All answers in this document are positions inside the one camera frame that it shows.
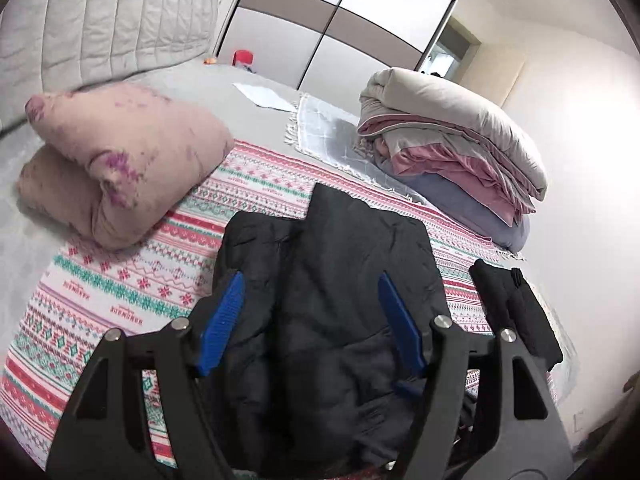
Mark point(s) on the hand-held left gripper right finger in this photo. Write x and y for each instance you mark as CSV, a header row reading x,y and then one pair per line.
x,y
402,325

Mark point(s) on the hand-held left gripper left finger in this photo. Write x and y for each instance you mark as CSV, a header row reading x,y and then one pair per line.
x,y
222,325

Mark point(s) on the black quilted jacket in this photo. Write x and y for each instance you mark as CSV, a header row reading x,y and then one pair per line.
x,y
325,285

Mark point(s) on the patterned red green blanket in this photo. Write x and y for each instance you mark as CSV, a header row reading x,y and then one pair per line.
x,y
125,280

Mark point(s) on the black folded garment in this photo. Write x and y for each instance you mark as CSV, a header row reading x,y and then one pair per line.
x,y
520,310

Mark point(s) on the blue-grey pillow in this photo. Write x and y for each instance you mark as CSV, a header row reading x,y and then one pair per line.
x,y
475,210

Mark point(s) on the pink folded blanket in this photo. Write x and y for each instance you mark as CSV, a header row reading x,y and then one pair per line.
x,y
450,165

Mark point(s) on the pink floral folded pillow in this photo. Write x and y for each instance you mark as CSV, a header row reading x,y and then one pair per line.
x,y
135,155

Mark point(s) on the white fringed cloth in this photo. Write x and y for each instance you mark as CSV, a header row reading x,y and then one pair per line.
x,y
325,130

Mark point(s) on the grey folded duvet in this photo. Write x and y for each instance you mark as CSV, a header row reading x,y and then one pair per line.
x,y
450,105

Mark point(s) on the white paper sheet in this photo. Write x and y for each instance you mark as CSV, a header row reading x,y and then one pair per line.
x,y
262,95

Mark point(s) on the bed with grey sheet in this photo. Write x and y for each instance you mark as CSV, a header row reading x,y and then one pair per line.
x,y
200,90

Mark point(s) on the beige door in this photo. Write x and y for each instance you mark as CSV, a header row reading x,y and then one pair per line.
x,y
495,75

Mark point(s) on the small red object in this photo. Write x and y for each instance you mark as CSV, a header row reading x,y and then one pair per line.
x,y
243,57

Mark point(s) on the white sliding-door wardrobe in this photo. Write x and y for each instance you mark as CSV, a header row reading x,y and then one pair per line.
x,y
350,20

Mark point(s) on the grey padded headboard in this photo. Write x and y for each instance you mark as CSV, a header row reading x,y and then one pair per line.
x,y
100,15

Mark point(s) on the wall socket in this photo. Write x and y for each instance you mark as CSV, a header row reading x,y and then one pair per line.
x,y
580,421

